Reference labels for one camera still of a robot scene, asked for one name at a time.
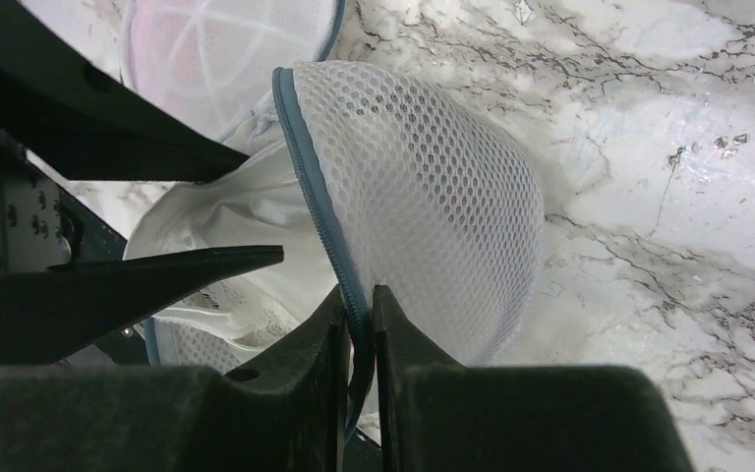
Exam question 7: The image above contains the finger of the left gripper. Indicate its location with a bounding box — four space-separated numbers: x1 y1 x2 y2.
0 1 248 182
0 246 284 366

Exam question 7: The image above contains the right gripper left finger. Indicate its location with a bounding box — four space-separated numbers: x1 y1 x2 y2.
0 288 350 471

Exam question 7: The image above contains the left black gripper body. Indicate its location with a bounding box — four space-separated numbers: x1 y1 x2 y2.
0 123 128 366

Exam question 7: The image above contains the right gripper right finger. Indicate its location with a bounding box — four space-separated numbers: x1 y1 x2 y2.
373 286 692 471

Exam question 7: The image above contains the white lace bra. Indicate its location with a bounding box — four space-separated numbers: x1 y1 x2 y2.
123 140 340 356

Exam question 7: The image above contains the white mesh laundry bag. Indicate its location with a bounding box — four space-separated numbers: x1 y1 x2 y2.
121 1 543 437

